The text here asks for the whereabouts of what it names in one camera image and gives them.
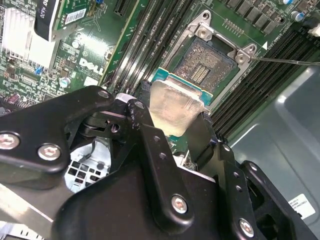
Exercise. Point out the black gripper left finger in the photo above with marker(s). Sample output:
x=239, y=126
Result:
x=37, y=125

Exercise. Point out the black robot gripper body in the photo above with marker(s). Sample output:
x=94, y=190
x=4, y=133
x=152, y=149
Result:
x=120, y=207

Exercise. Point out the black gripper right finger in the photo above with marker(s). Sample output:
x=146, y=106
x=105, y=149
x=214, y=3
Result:
x=225, y=162

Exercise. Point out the CPU with silver top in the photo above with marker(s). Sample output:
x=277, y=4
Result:
x=175, y=105

